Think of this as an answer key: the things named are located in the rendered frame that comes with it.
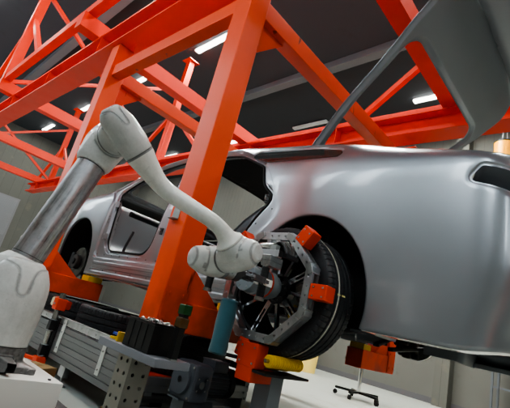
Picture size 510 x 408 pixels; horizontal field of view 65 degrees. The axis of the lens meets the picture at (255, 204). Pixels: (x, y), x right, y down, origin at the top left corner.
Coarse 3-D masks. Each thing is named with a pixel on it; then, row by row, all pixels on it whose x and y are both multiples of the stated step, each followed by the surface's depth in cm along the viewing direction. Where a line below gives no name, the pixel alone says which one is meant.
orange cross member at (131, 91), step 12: (132, 84) 414; (120, 96) 409; (132, 96) 419; (144, 96) 424; (156, 96) 435; (156, 108) 438; (168, 108) 446; (168, 120) 458; (180, 120) 456; (192, 120) 469; (192, 132) 474
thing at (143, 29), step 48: (48, 0) 695; (192, 0) 325; (384, 0) 312; (48, 48) 526; (96, 48) 462; (144, 48) 401; (48, 96) 564; (192, 96) 539; (384, 96) 521; (192, 144) 785; (240, 144) 623; (288, 144) 569
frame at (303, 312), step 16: (256, 240) 216; (288, 240) 201; (304, 256) 190; (304, 288) 183; (304, 304) 180; (240, 320) 206; (288, 320) 182; (304, 320) 181; (256, 336) 192; (272, 336) 185; (288, 336) 186
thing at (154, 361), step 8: (104, 344) 169; (112, 344) 166; (120, 344) 162; (120, 352) 160; (128, 352) 157; (136, 352) 153; (144, 360) 148; (152, 360) 146; (160, 360) 146; (168, 360) 149; (168, 368) 149; (176, 368) 151; (184, 368) 154
